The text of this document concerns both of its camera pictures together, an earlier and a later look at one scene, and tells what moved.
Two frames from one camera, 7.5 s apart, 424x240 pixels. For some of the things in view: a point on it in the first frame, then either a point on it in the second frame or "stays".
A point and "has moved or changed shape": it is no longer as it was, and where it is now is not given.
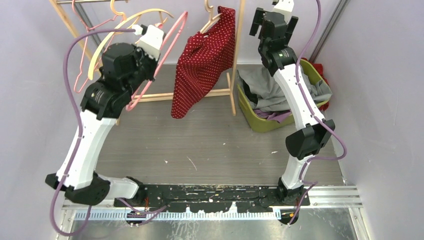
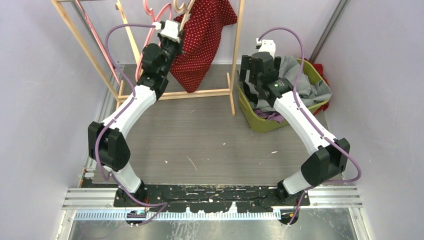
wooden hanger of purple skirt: x=90 y=71 → x=128 y=31
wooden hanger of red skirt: x=210 y=9 → x=184 y=9
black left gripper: x=138 y=52 → x=177 y=44
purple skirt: x=278 y=115 stays
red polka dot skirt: x=203 y=59 → x=201 y=35
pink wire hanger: x=103 y=23 → x=99 y=40
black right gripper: x=257 y=21 → x=245 y=65
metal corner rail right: x=329 y=29 stays
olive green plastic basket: x=261 y=123 stays
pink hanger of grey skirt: x=161 y=65 has moved or changed shape
